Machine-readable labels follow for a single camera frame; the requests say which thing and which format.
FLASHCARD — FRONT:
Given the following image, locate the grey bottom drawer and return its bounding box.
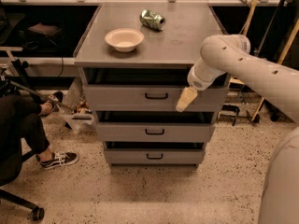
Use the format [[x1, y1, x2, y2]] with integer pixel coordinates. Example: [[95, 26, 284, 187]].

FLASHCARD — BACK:
[[104, 149, 205, 165]]

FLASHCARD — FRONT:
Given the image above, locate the grey top drawer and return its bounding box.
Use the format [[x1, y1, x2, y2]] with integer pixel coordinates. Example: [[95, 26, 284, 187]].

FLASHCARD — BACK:
[[83, 85, 228, 112]]

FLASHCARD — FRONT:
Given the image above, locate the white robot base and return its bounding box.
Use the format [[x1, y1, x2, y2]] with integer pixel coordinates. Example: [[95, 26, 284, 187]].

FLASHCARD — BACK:
[[258, 128, 299, 224]]

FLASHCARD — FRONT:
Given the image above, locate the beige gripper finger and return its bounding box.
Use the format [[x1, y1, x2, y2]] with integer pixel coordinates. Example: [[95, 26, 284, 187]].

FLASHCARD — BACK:
[[176, 87, 198, 112]]

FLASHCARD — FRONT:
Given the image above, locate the seated person in black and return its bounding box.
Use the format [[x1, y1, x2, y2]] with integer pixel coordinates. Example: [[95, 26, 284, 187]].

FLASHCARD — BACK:
[[0, 94, 51, 163]]

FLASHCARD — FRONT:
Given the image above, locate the black office chair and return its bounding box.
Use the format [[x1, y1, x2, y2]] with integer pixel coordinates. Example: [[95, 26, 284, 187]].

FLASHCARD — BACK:
[[0, 149, 45, 221]]

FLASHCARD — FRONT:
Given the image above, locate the white paper bowl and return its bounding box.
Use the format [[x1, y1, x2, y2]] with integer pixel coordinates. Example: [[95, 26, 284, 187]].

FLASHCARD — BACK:
[[105, 28, 144, 52]]

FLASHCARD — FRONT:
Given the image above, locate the clear plastic bag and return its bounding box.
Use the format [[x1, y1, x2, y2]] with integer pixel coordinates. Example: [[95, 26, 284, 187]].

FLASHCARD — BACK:
[[59, 77, 94, 133]]

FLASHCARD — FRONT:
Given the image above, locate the dark box on shelf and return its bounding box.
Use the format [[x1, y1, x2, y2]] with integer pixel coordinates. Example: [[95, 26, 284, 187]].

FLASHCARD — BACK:
[[28, 22, 62, 37]]

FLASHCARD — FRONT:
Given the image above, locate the black tripod pole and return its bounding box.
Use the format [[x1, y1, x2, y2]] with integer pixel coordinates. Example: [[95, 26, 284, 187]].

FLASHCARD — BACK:
[[6, 80, 76, 111]]

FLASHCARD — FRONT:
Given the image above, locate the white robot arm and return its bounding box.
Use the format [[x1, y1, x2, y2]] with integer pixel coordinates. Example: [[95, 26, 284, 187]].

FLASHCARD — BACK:
[[176, 35, 299, 123]]

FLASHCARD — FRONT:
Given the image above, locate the crushed green soda can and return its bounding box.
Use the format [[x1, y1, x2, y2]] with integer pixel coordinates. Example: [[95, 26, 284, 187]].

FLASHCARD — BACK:
[[139, 9, 165, 31]]

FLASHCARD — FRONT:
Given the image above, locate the black white sneaker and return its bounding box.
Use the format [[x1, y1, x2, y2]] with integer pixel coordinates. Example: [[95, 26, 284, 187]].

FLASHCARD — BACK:
[[36, 152, 79, 170]]

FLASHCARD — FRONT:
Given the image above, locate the grey drawer cabinet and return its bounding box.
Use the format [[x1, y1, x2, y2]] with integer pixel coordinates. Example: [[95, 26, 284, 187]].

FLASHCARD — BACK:
[[75, 1, 229, 152]]

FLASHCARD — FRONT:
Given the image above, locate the wooden stick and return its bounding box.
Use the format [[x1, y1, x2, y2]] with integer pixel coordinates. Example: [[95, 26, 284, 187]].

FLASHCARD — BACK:
[[242, 0, 258, 36]]

